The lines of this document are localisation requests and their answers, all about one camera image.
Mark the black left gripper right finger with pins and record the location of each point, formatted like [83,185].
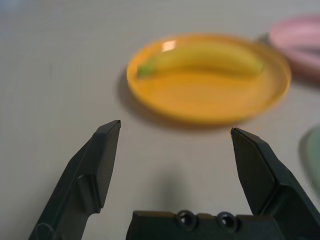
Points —
[265,180]

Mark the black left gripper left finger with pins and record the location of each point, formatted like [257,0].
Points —
[87,175]

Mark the yellow toy banana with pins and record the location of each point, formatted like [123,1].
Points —
[200,60]

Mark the green cutting board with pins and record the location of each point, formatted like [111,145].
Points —
[315,155]

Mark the yellow plastic plate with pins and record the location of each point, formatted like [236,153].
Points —
[212,100]

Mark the pink plastic plate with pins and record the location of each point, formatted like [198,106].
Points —
[300,32]

